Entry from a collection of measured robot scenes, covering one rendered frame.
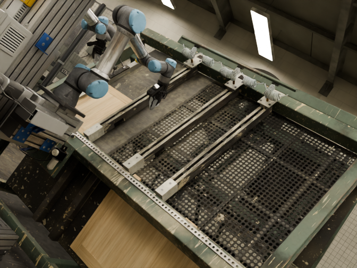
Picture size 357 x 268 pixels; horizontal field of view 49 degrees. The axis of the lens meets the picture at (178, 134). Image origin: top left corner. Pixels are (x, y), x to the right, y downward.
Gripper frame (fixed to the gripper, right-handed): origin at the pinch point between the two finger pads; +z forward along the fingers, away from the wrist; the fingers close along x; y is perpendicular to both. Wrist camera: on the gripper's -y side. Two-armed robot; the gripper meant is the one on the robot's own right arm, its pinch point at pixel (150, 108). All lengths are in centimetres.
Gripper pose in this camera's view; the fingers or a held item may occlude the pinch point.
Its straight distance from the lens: 263.1
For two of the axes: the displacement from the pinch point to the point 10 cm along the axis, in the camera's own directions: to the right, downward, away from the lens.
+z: -3.8, 8.4, 3.8
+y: 5.2, -1.4, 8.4
